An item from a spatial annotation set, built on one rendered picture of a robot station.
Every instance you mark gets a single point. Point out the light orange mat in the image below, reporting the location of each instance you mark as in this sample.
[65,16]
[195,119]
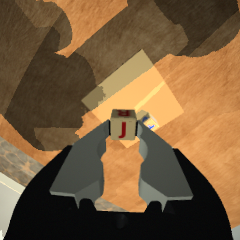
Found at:
[135,85]

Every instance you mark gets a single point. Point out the beige letter block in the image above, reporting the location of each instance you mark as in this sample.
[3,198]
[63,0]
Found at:
[150,121]
[123,124]

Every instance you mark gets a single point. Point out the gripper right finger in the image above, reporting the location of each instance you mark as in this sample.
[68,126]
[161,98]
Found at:
[167,176]

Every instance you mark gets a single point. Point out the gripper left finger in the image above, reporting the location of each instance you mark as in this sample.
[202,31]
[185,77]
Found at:
[73,174]

